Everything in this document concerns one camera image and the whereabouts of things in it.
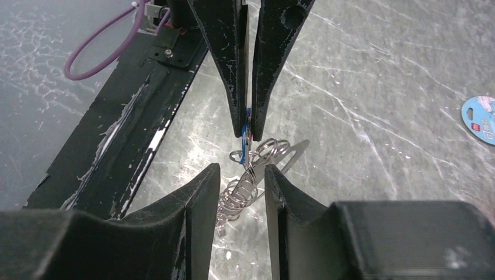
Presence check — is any blue plastic key tag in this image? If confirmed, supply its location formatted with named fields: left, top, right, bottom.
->
left=239, top=107, right=252, bottom=165

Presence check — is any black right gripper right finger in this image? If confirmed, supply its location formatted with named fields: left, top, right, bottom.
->
left=264, top=165, right=494, bottom=279

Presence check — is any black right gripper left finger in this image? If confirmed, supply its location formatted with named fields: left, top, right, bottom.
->
left=1, top=163, right=221, bottom=279

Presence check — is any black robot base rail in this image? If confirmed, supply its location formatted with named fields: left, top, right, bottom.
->
left=26, top=26, right=207, bottom=219

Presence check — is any light blue oval case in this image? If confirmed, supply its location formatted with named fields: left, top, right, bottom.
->
left=461, top=96, right=494, bottom=146

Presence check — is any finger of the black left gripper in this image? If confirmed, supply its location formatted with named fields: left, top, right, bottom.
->
left=251, top=0, right=315, bottom=141
left=188, top=0, right=249, bottom=138

